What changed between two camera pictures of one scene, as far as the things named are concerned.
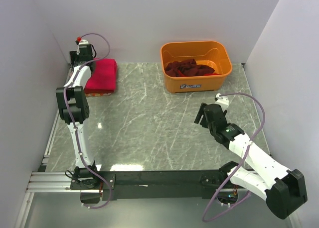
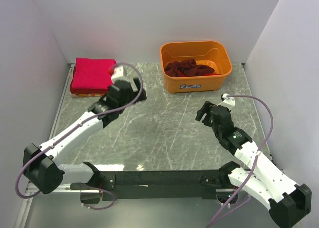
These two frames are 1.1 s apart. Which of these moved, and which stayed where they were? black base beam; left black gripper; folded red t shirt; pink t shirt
Moved: left black gripper
Stayed: black base beam; pink t shirt; folded red t shirt
